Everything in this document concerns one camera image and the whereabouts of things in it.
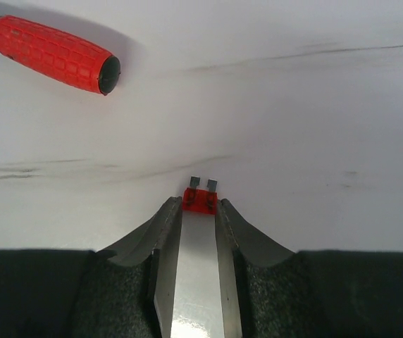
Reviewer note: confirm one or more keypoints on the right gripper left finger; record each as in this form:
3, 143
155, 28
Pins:
124, 290

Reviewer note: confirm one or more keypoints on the small red fuse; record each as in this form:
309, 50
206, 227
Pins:
200, 200

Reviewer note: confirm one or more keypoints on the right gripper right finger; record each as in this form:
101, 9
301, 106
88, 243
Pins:
270, 291

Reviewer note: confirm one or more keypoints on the red handle screwdriver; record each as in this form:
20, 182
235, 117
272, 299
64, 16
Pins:
59, 55

